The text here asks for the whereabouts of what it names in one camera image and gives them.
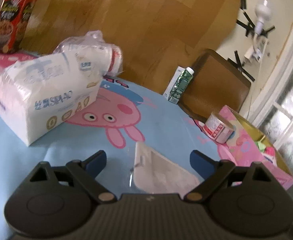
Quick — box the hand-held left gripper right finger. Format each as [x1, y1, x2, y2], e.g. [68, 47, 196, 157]
[185, 150, 274, 204]

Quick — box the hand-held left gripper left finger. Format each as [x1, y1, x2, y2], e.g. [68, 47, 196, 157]
[29, 150, 117, 204]

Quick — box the clear plastic packet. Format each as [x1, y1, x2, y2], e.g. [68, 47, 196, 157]
[129, 141, 202, 194]

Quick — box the pink cardboard box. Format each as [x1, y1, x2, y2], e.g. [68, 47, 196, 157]
[218, 105, 293, 190]

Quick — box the green cloth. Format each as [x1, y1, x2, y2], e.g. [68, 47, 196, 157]
[254, 140, 270, 153]

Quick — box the red white tape roll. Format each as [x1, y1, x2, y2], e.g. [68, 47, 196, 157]
[203, 112, 235, 144]

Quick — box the cartoon pig printed tablecloth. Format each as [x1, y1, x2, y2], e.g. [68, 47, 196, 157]
[0, 50, 293, 240]

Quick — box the brown woven chair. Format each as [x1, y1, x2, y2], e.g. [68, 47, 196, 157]
[178, 49, 252, 122]

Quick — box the green white drink carton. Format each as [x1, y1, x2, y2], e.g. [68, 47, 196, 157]
[163, 66, 195, 103]

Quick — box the large white tissue pack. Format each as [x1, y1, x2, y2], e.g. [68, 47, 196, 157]
[0, 52, 103, 147]

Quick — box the black tape cross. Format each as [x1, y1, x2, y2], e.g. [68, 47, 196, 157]
[234, 51, 255, 82]

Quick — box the bag of white cups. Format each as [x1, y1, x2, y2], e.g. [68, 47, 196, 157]
[53, 30, 124, 77]

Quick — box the white power adapter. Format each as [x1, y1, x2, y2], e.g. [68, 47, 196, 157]
[244, 36, 268, 62]

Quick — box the black tape star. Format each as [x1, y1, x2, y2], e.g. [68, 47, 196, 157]
[238, 10, 275, 37]

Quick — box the red snack box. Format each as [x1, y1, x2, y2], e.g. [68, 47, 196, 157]
[0, 0, 42, 54]

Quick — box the white window frame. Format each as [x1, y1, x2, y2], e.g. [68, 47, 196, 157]
[246, 0, 293, 155]

